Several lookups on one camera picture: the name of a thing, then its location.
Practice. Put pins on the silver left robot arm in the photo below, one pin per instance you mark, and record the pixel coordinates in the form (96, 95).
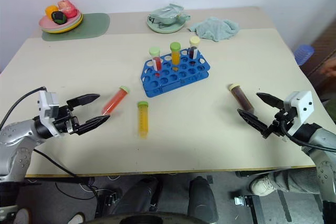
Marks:
(15, 140)

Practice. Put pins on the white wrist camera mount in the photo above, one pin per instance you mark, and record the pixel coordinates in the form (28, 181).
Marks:
(302, 103)
(47, 104)

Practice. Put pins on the pale green plate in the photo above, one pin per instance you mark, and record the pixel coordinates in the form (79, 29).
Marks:
(165, 28)

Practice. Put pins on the black and green toy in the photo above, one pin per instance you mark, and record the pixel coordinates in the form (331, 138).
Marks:
(58, 17)

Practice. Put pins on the white sneaker with grey leg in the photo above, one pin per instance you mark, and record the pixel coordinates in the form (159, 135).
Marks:
(262, 186)

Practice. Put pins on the pink toy peach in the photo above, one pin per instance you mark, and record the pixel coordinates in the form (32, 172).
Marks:
(67, 8)

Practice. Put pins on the blue plastic tube rack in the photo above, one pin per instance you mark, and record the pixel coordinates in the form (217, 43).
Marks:
(178, 79)

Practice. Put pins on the bystander green garment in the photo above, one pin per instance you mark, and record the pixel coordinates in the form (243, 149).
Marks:
(332, 113)

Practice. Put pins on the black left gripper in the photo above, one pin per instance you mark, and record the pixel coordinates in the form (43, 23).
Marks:
(65, 123)

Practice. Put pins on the green table mat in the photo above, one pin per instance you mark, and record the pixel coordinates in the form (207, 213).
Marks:
(94, 24)

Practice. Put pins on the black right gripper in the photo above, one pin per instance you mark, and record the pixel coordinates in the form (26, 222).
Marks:
(282, 120)

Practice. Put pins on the blue plastic stool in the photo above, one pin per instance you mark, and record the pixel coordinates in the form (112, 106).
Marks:
(304, 53)

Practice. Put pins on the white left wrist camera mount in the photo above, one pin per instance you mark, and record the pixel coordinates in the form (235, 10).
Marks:
(47, 104)

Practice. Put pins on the red-orange tube, green cap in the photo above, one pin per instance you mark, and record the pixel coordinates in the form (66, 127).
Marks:
(115, 100)

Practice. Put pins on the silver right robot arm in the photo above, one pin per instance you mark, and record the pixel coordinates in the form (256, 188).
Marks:
(325, 161)

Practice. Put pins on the teal towel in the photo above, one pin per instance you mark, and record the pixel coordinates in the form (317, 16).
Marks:
(215, 28)

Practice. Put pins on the bystander hand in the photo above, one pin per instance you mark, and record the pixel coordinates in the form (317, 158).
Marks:
(330, 69)

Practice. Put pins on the red tube with white label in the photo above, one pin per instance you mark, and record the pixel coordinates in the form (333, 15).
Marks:
(156, 61)

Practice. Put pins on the pale green pouch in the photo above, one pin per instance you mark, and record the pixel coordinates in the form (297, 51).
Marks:
(166, 14)

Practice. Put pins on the orange tube, green cap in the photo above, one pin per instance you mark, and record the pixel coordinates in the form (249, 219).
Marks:
(175, 56)

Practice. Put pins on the yellow tube, green cap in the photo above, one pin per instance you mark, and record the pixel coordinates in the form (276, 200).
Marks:
(143, 120)

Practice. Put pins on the pink plate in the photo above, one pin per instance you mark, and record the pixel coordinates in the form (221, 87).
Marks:
(46, 23)

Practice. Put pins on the dark rounded shape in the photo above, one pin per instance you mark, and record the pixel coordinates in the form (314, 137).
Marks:
(139, 197)
(202, 200)

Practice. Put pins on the dark round disc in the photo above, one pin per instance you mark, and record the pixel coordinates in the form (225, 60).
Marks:
(136, 219)

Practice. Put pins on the brown tube, tan cap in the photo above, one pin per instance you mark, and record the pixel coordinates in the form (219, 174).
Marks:
(241, 98)

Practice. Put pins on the yellow plate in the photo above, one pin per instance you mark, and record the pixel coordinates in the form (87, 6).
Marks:
(65, 30)

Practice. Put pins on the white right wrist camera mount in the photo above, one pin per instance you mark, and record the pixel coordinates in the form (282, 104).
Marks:
(302, 103)

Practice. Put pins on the orange toy fruit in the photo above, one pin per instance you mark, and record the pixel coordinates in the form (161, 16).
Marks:
(50, 10)

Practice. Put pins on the black metal floor bracket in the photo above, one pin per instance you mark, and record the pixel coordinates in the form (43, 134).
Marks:
(249, 208)

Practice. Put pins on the dark red tube, pale cap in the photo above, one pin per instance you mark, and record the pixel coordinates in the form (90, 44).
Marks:
(194, 49)

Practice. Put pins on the white shoe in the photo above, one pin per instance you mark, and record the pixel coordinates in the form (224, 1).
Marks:
(23, 216)
(76, 218)

